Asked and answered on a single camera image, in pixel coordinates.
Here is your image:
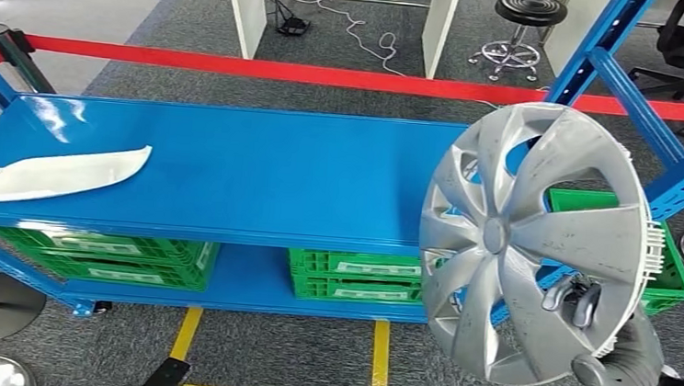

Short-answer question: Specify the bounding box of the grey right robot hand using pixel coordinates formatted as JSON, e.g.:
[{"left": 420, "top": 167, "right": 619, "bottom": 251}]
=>
[{"left": 534, "top": 271, "right": 632, "bottom": 386}]

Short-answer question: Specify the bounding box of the blue metal shelf rack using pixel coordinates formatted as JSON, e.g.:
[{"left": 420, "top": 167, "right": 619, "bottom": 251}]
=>
[{"left": 0, "top": 0, "right": 684, "bottom": 367}]

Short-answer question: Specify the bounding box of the black seat chrome stool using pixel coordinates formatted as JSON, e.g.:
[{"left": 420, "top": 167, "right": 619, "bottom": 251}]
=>
[{"left": 465, "top": 0, "right": 570, "bottom": 87}]

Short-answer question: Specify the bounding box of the black left wrist bracket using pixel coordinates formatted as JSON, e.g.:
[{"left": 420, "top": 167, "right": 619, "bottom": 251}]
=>
[{"left": 134, "top": 355, "right": 192, "bottom": 386}]

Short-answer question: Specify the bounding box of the white curved plastic part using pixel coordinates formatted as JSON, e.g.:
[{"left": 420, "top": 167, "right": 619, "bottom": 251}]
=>
[{"left": 0, "top": 134, "right": 153, "bottom": 218}]

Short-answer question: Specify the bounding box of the black wire stand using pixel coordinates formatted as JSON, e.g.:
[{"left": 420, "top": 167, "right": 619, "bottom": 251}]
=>
[{"left": 265, "top": 0, "right": 314, "bottom": 39}]

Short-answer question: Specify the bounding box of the green plastic crate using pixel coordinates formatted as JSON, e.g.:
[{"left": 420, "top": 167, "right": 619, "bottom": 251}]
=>
[
  {"left": 537, "top": 186, "right": 684, "bottom": 320},
  {"left": 0, "top": 225, "right": 221, "bottom": 272},
  {"left": 15, "top": 248, "right": 216, "bottom": 294},
  {"left": 288, "top": 271, "right": 428, "bottom": 310},
  {"left": 285, "top": 247, "right": 430, "bottom": 287}
]

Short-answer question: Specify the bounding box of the white cabinet panel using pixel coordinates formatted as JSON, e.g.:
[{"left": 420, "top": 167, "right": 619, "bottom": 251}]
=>
[{"left": 541, "top": 0, "right": 615, "bottom": 82}]

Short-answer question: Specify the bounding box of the silver wheel hubcap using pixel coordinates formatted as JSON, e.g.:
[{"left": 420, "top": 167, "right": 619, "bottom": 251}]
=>
[{"left": 406, "top": 93, "right": 677, "bottom": 386}]

